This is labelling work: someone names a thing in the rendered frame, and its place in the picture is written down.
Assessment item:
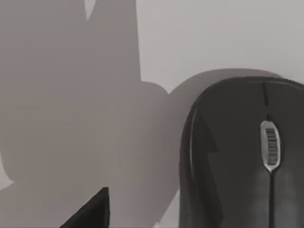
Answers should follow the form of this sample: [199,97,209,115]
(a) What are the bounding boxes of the black computer mouse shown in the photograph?
[179,76,304,228]

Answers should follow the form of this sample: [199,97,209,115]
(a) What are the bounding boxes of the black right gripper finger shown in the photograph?
[59,187,111,228]

